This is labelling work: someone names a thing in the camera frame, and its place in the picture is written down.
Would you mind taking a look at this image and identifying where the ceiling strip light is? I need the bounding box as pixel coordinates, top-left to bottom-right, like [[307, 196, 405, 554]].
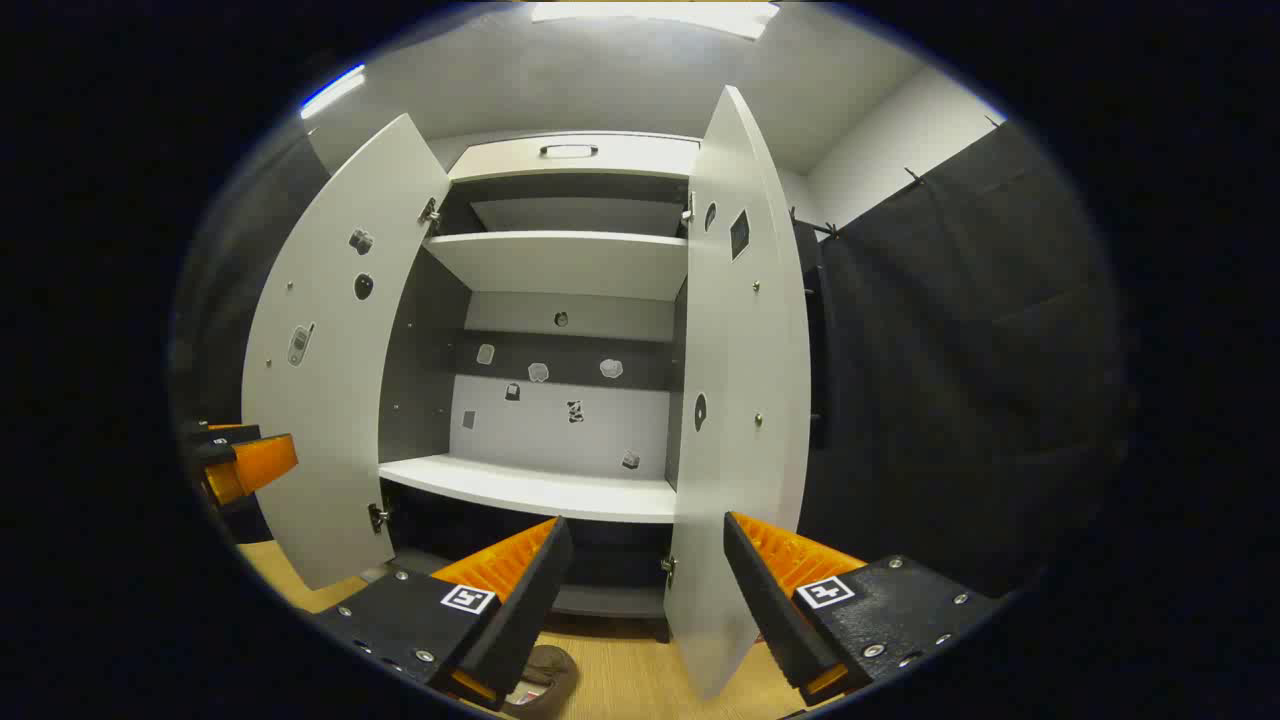
[[300, 63, 367, 119]]

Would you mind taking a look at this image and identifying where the white shoe cabinet door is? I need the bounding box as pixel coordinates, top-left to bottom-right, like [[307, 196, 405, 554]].
[[242, 113, 453, 591], [663, 85, 813, 701]]

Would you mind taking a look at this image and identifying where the ceiling light panel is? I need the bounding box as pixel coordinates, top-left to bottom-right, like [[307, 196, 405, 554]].
[[530, 0, 781, 41]]

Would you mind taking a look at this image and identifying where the brown fuzzy shoe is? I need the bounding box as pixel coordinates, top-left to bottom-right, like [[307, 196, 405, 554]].
[[505, 645, 581, 719]]

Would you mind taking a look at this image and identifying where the black backdrop cloth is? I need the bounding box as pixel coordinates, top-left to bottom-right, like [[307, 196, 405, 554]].
[[175, 120, 1136, 601]]

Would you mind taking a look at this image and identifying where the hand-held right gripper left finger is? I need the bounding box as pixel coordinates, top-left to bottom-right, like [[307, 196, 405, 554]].
[[310, 515, 576, 713]]

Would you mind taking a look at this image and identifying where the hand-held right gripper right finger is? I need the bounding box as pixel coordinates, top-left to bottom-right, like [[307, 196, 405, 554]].
[[722, 512, 1001, 709]]

